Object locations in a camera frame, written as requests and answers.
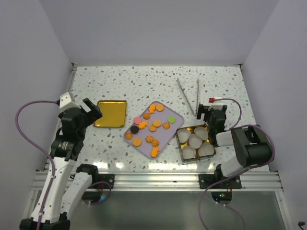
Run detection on metal tongs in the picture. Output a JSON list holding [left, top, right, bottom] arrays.
[[176, 78, 200, 117]]

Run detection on green round cookie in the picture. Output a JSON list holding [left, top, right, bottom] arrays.
[[167, 115, 176, 123]]

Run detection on orange star cookie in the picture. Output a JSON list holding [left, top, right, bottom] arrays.
[[145, 136, 154, 143], [125, 132, 133, 140], [162, 122, 170, 130]]

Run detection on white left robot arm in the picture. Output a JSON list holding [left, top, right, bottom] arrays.
[[19, 93, 102, 230]]

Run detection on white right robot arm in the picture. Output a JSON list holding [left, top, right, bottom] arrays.
[[197, 104, 274, 188]]

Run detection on gold tin lid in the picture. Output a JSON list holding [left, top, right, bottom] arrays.
[[93, 100, 127, 128]]

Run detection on green gold cookie tin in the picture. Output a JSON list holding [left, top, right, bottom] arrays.
[[175, 124, 216, 164]]

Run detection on pink round cookie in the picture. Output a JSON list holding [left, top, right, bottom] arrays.
[[133, 116, 142, 125]]

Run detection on black round cookie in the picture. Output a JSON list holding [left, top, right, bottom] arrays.
[[130, 126, 139, 134]]

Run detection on lilac plastic tray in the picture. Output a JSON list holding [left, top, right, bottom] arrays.
[[124, 101, 184, 159]]

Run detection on orange fish cookie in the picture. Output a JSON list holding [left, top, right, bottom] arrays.
[[150, 146, 160, 158], [138, 121, 148, 129], [149, 104, 156, 114]]

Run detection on orange swirl cookie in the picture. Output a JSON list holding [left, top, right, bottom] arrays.
[[143, 113, 151, 120], [151, 139, 160, 148]]

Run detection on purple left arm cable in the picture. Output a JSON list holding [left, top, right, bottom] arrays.
[[15, 100, 60, 230]]

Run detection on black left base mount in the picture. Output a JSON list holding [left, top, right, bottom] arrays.
[[94, 173, 115, 190]]

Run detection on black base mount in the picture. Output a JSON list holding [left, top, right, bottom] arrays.
[[94, 173, 115, 190], [198, 173, 242, 189]]

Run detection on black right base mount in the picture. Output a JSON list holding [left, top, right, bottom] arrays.
[[198, 173, 242, 189]]

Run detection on aluminium front rail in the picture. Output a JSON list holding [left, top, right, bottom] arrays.
[[31, 170, 283, 192]]

